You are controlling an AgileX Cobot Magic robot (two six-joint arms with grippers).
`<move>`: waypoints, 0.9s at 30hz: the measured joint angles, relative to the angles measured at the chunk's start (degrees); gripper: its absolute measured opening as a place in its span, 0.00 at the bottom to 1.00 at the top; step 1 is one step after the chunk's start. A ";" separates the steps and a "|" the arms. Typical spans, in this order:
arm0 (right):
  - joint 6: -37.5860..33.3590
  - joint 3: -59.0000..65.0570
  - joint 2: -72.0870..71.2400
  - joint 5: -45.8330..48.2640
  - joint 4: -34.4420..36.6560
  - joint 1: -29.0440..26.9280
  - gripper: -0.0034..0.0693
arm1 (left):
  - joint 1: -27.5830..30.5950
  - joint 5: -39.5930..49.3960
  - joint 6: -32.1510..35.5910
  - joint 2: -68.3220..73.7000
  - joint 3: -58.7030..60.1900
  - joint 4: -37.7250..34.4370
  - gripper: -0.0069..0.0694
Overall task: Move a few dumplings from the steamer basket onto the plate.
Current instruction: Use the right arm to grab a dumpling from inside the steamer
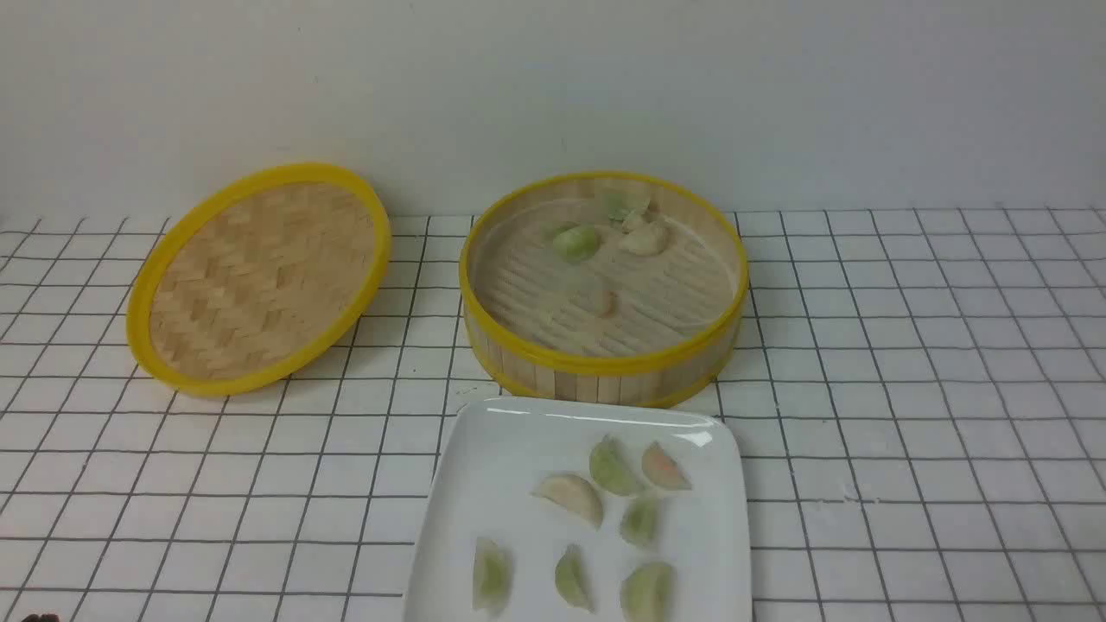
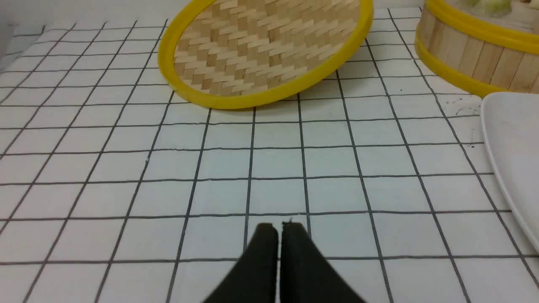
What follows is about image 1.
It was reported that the yellow rimmed bamboo steamer lid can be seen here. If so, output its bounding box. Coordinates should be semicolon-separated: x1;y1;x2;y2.
126;162;392;397

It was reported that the green dumpling plate top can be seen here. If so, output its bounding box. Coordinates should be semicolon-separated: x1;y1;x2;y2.
588;435;645;497

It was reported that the green dumpling at steamer back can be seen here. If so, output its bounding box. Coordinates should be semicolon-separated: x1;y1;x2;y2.
597;189;653;222

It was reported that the pink dumpling plate top right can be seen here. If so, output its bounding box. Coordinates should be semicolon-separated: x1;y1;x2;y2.
640;440;692;493

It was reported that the pink dumpling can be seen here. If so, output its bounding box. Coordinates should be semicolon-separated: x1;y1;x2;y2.
592;288;617;318

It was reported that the green dumpling plate bottom middle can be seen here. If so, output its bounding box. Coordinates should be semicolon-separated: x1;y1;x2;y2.
554;543;595;613

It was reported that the green dumpling plate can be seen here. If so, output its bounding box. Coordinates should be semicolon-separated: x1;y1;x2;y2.
588;435;645;497
619;495;661;549
554;543;595;613
471;538;513;619
620;562;675;621

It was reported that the yellow rimmed bamboo steamer basket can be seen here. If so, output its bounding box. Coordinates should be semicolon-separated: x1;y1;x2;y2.
459;172;750;407

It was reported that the green dumpling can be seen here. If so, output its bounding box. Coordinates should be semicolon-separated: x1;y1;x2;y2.
597;189;653;222
549;222;601;263

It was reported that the green dumpling plate bottom left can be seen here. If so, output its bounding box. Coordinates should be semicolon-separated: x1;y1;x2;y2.
471;538;513;619

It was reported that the green dumpling plate bottom right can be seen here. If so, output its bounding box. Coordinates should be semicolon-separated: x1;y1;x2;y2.
620;562;675;621

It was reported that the pale white dumpling in steamer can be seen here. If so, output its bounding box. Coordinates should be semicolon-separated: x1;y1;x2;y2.
619;221;671;257

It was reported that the white square ceramic plate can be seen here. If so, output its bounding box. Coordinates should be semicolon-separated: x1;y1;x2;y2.
403;397;752;621

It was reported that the white dumpling on plate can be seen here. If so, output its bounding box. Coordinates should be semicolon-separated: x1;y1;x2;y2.
531;473;605;530

